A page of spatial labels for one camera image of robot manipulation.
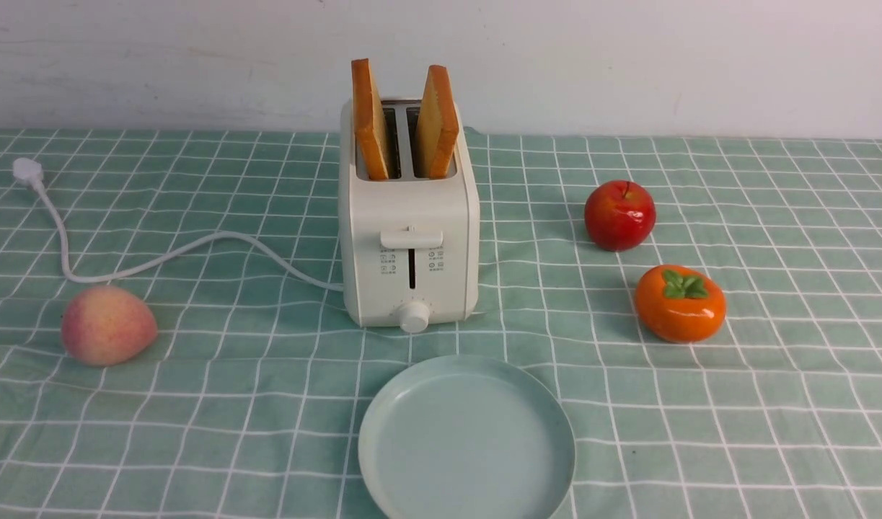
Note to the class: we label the toasted bread slice slot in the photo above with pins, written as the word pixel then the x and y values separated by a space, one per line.
pixel 369 122
pixel 437 128

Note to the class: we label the white two-slot toaster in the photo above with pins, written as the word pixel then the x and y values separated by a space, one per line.
pixel 409 245

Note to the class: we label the light green round plate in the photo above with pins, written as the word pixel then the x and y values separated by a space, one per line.
pixel 466 437

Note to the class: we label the red apple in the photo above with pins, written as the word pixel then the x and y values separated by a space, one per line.
pixel 619 215

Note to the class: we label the green checkered tablecloth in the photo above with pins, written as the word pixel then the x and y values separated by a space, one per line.
pixel 248 404

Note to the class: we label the orange persimmon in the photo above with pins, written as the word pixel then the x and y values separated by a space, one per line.
pixel 679 305

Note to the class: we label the pink peach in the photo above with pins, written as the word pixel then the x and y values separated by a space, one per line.
pixel 107 325

